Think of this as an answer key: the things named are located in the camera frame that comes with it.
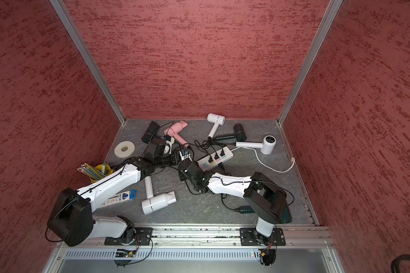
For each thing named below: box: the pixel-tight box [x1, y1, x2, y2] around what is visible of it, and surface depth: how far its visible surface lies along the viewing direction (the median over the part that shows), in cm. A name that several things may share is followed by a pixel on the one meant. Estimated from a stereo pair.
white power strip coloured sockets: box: [197, 146, 235, 172], surface depth 99 cm
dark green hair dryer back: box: [215, 123, 247, 144], surface depth 112 cm
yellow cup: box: [88, 164, 116, 184], surface depth 86 cm
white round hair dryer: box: [235, 134, 277, 155], surface depth 101 cm
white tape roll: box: [113, 141, 136, 159], surface depth 106 cm
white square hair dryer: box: [206, 113, 226, 139], surface depth 118 cm
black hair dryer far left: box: [141, 120, 161, 144], surface depth 109 cm
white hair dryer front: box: [141, 175, 178, 215], surface depth 81 cm
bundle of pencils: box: [76, 162, 106, 180], surface depth 81 cm
